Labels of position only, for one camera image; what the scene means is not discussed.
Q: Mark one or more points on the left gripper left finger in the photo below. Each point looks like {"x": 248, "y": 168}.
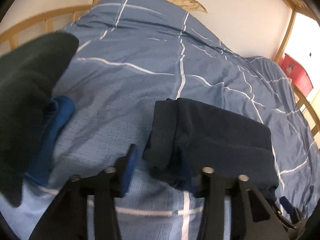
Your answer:
{"x": 128, "y": 168}

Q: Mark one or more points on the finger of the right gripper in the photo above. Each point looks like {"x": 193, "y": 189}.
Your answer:
{"x": 288, "y": 207}

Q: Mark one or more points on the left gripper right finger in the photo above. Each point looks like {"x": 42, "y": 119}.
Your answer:
{"x": 189, "y": 173}

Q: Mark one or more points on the navy blue pants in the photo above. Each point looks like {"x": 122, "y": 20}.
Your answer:
{"x": 229, "y": 143}

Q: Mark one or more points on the bright blue folded garment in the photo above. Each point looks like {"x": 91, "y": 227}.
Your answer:
{"x": 55, "y": 117}

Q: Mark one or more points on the blue checked duvet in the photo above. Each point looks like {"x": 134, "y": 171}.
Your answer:
{"x": 131, "y": 54}

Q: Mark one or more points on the red plastic storage box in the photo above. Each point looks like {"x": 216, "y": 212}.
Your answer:
{"x": 296, "y": 72}

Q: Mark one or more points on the dark grey folded garment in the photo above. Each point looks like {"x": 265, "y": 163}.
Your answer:
{"x": 28, "y": 75}

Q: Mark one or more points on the wooden bunk bed frame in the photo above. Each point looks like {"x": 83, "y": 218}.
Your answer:
{"x": 46, "y": 20}

